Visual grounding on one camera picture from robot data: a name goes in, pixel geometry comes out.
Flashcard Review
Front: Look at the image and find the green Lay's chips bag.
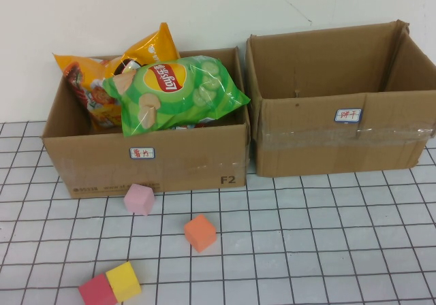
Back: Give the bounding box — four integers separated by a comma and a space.
102, 54, 252, 138

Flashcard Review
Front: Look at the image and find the cardboard box with F2 print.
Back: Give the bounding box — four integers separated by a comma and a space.
40, 47, 251, 199

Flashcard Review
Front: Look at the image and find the white label with red writing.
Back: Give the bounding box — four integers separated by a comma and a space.
128, 146, 155, 160

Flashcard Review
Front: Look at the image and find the cardboard box with clear tape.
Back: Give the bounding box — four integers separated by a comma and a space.
245, 19, 436, 178

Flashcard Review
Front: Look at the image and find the orange foam cube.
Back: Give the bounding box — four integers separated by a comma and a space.
183, 214, 218, 253

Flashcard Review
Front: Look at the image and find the pink foam cube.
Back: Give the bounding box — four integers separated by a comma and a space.
123, 183, 156, 216

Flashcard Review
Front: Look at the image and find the orange potato chips bag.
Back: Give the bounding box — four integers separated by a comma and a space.
53, 21, 181, 131

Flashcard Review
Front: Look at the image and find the white grid tablecloth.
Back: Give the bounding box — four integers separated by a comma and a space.
0, 121, 436, 305

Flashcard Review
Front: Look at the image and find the yellow foam cube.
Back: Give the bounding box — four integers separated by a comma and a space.
105, 261, 142, 302

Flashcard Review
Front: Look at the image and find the red foam cube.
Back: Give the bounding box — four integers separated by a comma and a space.
78, 273, 119, 305

